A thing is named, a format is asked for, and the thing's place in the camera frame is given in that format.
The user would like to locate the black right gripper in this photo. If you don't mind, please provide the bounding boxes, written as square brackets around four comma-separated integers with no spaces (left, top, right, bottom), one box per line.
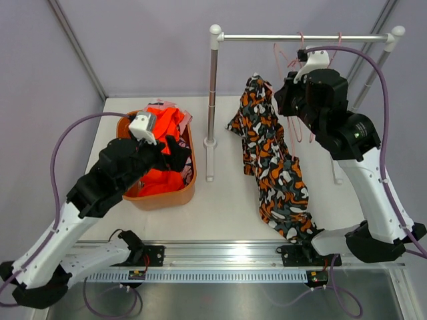
[275,72,323,136]

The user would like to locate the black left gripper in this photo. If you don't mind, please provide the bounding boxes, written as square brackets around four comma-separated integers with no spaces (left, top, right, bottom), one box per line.
[120,133,191,191]

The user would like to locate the pink navy patterned shorts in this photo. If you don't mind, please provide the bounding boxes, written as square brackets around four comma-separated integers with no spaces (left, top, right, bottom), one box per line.
[143,99,193,186]

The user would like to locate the black orange patterned shorts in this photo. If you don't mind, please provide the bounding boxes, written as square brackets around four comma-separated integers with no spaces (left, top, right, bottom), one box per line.
[226,73,319,244]

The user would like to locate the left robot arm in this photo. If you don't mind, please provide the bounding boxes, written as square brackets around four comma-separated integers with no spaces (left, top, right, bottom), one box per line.
[1,135,191,309]

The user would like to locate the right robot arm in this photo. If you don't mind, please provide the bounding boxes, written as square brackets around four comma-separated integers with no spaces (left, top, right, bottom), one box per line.
[274,69,426,265]

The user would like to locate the orange plastic basket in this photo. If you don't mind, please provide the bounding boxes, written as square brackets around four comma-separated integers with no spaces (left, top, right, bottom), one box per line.
[123,124,197,210]

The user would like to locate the silver clothes rack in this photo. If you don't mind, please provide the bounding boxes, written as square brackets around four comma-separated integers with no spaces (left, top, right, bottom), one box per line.
[203,24,406,182]

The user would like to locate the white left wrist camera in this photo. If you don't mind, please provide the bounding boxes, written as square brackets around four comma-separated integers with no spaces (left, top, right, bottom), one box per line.
[129,111,157,145]

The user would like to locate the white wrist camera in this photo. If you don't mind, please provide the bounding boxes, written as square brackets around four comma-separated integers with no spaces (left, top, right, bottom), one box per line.
[294,49,330,84]
[129,111,157,145]

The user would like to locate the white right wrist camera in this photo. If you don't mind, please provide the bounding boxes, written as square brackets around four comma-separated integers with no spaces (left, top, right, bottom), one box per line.
[294,49,330,84]

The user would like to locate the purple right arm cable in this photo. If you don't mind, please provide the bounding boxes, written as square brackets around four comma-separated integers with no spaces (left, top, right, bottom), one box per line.
[260,46,427,317]

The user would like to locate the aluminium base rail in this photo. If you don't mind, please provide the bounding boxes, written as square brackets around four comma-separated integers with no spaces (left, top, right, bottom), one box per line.
[66,240,406,284]

